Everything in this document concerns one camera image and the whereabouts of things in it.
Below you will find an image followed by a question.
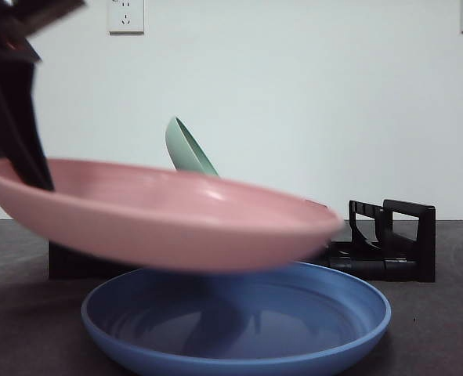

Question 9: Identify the green round plate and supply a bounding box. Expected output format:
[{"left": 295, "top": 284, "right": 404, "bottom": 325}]
[{"left": 165, "top": 116, "right": 221, "bottom": 179}]

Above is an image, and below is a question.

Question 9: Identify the pink round plate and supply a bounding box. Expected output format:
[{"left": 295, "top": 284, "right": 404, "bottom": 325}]
[{"left": 0, "top": 157, "right": 345, "bottom": 274}]

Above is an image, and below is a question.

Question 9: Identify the blue round plate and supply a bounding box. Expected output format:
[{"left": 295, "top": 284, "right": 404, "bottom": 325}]
[{"left": 81, "top": 261, "right": 392, "bottom": 376}]

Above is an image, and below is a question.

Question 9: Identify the black plate rack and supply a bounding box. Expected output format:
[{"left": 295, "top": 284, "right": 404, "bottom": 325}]
[{"left": 47, "top": 198, "right": 437, "bottom": 284}]

